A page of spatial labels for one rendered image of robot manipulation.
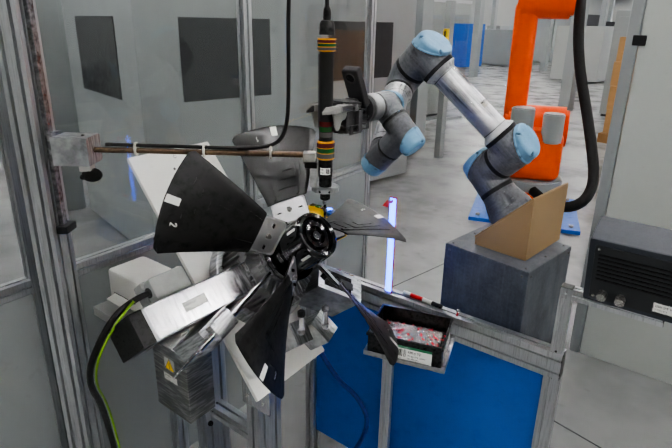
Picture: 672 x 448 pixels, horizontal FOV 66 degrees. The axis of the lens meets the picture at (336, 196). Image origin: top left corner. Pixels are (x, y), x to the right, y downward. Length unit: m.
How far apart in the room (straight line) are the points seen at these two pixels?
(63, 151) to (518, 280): 1.31
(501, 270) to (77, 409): 1.33
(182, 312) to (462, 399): 0.99
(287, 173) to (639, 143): 1.91
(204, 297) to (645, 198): 2.22
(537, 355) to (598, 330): 1.60
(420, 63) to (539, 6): 3.36
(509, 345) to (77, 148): 1.27
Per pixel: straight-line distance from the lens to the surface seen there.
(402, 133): 1.42
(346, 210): 1.50
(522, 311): 1.73
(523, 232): 1.72
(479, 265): 1.75
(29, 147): 1.46
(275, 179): 1.34
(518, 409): 1.74
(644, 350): 3.18
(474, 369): 1.73
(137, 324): 1.13
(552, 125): 4.88
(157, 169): 1.45
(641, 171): 2.86
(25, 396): 1.86
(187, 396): 1.59
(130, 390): 2.07
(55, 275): 1.57
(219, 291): 1.23
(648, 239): 1.39
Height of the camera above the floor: 1.70
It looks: 18 degrees down
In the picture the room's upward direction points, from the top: 1 degrees clockwise
